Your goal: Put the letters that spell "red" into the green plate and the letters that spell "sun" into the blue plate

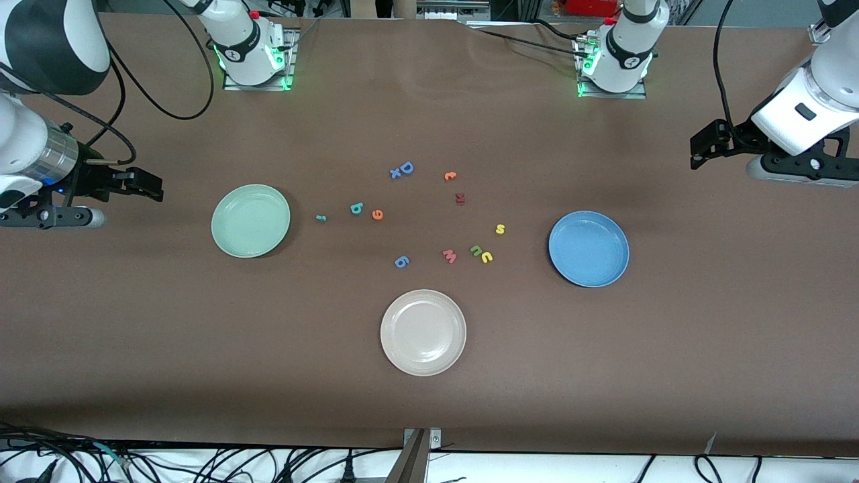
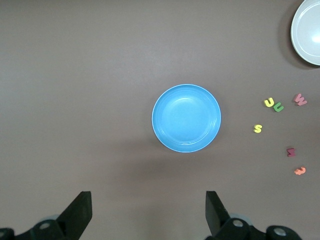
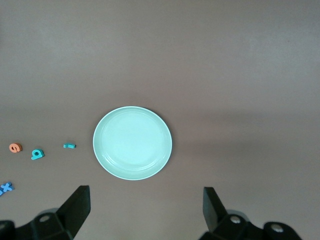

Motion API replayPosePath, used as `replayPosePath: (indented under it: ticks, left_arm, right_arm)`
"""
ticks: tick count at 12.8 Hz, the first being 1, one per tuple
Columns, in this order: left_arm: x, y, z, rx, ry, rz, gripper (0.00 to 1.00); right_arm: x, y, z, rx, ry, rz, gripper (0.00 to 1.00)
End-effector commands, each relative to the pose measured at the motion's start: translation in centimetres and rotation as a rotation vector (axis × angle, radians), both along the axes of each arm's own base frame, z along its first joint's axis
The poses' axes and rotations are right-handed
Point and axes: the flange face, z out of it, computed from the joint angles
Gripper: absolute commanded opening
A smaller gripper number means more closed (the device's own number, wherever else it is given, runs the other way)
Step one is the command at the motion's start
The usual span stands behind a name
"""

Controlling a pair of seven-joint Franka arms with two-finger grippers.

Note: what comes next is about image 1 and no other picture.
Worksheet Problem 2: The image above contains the beige plate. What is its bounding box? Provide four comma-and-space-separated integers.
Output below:
380, 289, 467, 377

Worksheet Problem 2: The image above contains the pale green plate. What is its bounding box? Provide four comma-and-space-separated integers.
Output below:
211, 184, 291, 259

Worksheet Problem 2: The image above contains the brown paper table cover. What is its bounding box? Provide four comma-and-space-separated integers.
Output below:
0, 10, 859, 458

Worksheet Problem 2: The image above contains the teal cable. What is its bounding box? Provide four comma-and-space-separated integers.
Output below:
91, 439, 132, 470

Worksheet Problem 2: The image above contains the blue plate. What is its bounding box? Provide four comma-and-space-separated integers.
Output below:
548, 211, 630, 288

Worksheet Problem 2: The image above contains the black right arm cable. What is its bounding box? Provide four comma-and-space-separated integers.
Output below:
0, 0, 215, 166

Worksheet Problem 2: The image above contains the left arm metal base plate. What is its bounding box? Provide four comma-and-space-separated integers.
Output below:
574, 30, 648, 100

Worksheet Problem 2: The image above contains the red box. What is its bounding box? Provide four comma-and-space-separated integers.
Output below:
562, 0, 619, 17

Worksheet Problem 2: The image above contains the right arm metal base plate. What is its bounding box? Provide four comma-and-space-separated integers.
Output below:
223, 27, 299, 91

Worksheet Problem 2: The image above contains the metal table bracket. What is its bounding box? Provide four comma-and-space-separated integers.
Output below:
386, 427, 444, 483

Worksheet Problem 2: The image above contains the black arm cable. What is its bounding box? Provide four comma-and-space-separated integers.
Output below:
0, 0, 215, 166
711, 0, 742, 145

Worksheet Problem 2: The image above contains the grey metal equipment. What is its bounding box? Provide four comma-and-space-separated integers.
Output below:
415, 0, 492, 22

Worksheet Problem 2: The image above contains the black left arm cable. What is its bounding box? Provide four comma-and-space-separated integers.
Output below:
711, 0, 742, 145

